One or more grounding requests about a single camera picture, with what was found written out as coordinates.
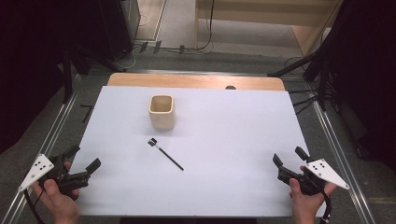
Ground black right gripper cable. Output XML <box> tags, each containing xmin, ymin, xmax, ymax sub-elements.
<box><xmin>311</xmin><ymin>181</ymin><xmax>333</xmax><ymax>224</ymax></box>

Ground black metal stand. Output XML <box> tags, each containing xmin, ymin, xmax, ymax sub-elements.
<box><xmin>57</xmin><ymin>43</ymin><xmax>127</xmax><ymax>105</ymax></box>
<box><xmin>266</xmin><ymin>18</ymin><xmax>344</xmax><ymax>112</ymax></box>

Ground metal floor rail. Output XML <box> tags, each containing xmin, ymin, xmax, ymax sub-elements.
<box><xmin>311</xmin><ymin>99</ymin><xmax>377</xmax><ymax>224</ymax></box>
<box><xmin>0</xmin><ymin>74</ymin><xmax>82</xmax><ymax>224</ymax></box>

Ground white board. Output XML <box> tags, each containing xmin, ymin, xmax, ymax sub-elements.
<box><xmin>52</xmin><ymin>85</ymin><xmax>331</xmax><ymax>218</ymax></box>

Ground light wooden shelf unit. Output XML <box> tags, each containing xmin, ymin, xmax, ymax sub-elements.
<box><xmin>194</xmin><ymin>0</ymin><xmax>345</xmax><ymax>58</ymax></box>

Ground white floor cable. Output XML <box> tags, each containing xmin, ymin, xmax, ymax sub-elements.
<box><xmin>122</xmin><ymin>13</ymin><xmax>151</xmax><ymax>70</ymax></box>

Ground thin black brush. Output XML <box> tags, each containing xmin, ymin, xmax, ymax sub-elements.
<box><xmin>147</xmin><ymin>137</ymin><xmax>185</xmax><ymax>172</ymax></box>

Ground small black bracket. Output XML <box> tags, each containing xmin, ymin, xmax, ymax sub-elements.
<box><xmin>79</xmin><ymin>104</ymin><xmax>94</xmax><ymax>124</ymax></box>

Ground person's left hand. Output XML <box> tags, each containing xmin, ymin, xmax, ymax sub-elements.
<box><xmin>31</xmin><ymin>161</ymin><xmax>81</xmax><ymax>224</ymax></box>

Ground black floor cables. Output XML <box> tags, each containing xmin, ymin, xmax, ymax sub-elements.
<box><xmin>284</xmin><ymin>88</ymin><xmax>320</xmax><ymax>116</ymax></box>

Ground black cabinet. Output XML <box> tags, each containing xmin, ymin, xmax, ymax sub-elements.
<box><xmin>98</xmin><ymin>0</ymin><xmax>142</xmax><ymax>62</ymax></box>

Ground black hanging cable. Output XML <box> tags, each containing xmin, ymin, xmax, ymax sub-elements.
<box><xmin>197</xmin><ymin>0</ymin><xmax>217</xmax><ymax>51</ymax></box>

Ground person's right hand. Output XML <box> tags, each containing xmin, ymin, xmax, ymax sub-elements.
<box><xmin>288</xmin><ymin>165</ymin><xmax>338</xmax><ymax>224</ymax></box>

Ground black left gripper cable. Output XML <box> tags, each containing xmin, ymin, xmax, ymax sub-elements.
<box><xmin>22</xmin><ymin>189</ymin><xmax>45</xmax><ymax>224</ymax></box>

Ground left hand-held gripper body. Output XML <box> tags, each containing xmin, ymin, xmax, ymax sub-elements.
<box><xmin>18</xmin><ymin>153</ymin><xmax>92</xmax><ymax>196</ymax></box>

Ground beige square cup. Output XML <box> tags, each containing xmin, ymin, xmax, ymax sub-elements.
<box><xmin>148</xmin><ymin>94</ymin><xmax>177</xmax><ymax>132</ymax></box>

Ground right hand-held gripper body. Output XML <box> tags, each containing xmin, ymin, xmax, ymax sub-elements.
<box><xmin>277</xmin><ymin>158</ymin><xmax>350</xmax><ymax>197</ymax></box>

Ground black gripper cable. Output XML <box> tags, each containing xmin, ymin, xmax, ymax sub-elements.
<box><xmin>22</xmin><ymin>189</ymin><xmax>45</xmax><ymax>224</ymax></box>
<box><xmin>311</xmin><ymin>181</ymin><xmax>333</xmax><ymax>224</ymax></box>

